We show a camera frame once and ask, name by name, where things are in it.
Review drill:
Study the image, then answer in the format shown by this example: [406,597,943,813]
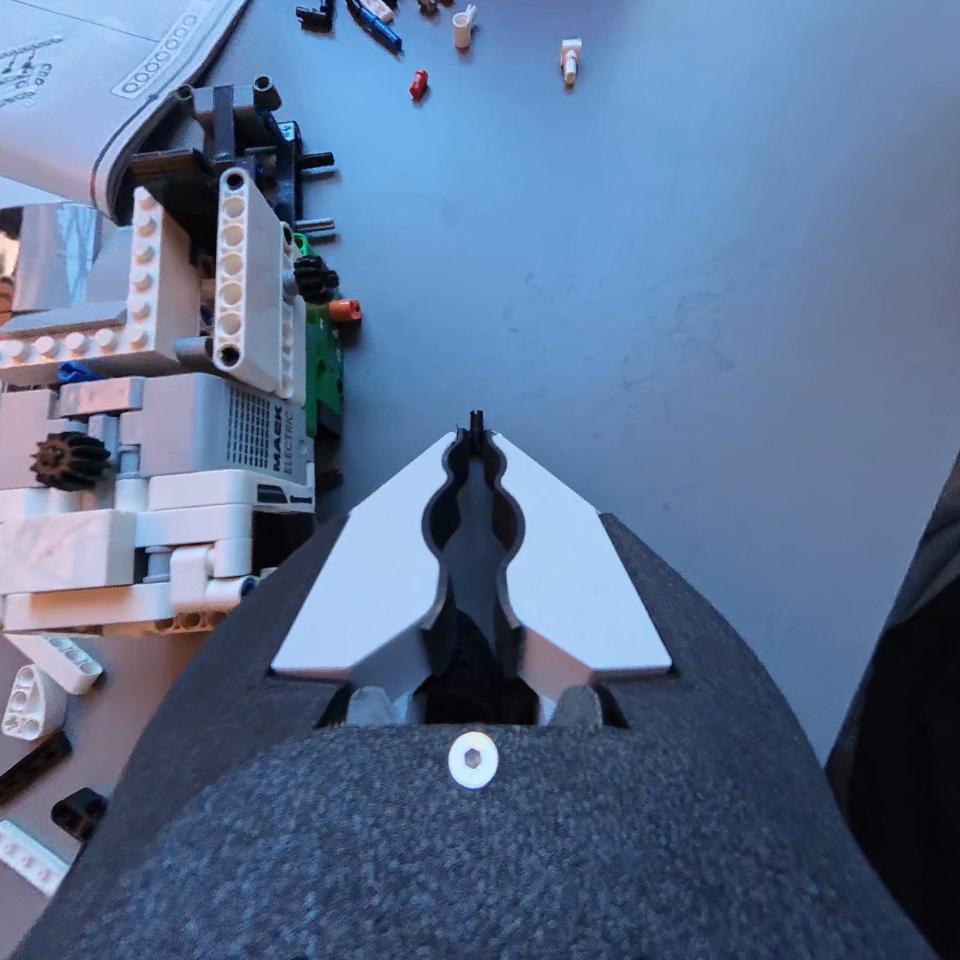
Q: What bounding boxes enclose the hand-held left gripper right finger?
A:
[480,431,674,727]

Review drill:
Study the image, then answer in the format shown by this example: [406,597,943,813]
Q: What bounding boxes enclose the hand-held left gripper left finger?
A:
[271,429,481,727]

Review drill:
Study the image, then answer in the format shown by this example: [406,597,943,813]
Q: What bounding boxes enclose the white lego truck model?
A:
[0,75,365,639]

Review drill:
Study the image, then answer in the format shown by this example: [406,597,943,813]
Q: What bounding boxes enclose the white lego beam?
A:
[0,819,73,898]
[22,633,104,696]

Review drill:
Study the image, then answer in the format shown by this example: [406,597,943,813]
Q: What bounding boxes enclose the white triangular lego piece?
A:
[1,663,67,742]

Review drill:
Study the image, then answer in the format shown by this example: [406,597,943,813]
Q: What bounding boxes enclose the black lego beam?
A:
[0,731,74,808]

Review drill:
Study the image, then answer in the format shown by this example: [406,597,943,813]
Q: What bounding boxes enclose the blue lego axle pin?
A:
[347,0,405,53]

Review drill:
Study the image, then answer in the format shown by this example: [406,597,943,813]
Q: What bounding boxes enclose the lego instruction booklet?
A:
[0,0,252,226]

